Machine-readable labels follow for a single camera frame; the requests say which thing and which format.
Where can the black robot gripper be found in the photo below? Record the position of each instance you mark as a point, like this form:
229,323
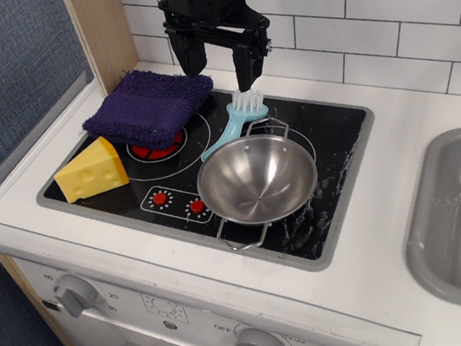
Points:
191,24

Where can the stainless steel pot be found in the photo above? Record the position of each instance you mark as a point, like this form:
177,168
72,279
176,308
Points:
257,179

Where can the purple blue folded cloth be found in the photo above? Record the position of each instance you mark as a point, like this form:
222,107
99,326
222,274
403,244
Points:
148,109

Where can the light blue dish brush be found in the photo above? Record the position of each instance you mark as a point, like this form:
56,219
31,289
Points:
245,107

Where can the yellow toy cheese wedge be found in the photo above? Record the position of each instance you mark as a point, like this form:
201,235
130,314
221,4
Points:
96,169

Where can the grey left oven knob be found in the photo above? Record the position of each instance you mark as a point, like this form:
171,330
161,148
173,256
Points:
74,294

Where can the white toy oven front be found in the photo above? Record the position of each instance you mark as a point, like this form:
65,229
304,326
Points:
124,317

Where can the wooden side post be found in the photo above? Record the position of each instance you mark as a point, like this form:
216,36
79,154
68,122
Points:
106,39

